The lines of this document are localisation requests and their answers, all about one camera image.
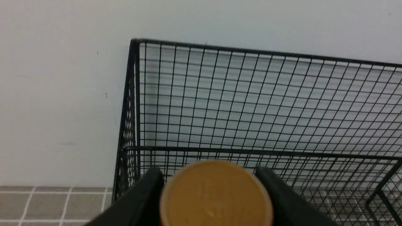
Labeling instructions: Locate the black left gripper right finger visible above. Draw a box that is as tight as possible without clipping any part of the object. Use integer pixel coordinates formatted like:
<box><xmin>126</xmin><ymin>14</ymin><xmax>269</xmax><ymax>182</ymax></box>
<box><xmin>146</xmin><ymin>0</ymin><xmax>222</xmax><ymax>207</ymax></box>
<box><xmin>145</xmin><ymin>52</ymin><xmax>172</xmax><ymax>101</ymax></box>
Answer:
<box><xmin>255</xmin><ymin>166</ymin><xmax>337</xmax><ymax>226</ymax></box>

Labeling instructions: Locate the black wire mesh shelf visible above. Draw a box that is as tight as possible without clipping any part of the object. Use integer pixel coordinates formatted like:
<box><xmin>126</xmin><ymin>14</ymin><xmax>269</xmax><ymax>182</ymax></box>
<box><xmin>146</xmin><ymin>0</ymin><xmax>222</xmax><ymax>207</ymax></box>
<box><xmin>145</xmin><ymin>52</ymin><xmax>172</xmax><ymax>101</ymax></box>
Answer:
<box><xmin>112</xmin><ymin>39</ymin><xmax>402</xmax><ymax>226</ymax></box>

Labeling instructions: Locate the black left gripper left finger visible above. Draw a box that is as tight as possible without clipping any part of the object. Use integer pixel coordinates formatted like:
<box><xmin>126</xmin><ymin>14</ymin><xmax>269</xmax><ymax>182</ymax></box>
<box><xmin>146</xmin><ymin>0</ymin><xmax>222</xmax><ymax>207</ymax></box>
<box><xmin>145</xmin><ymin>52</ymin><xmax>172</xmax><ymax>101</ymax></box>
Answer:
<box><xmin>85</xmin><ymin>168</ymin><xmax>165</xmax><ymax>226</ymax></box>

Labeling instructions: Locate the vinegar bottle with yellow label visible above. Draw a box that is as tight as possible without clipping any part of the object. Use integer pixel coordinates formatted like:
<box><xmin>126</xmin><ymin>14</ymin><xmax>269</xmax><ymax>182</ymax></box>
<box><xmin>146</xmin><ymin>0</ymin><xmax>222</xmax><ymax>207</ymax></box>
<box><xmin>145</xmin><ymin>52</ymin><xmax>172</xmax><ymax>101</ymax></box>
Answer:
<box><xmin>159</xmin><ymin>160</ymin><xmax>274</xmax><ymax>226</ymax></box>

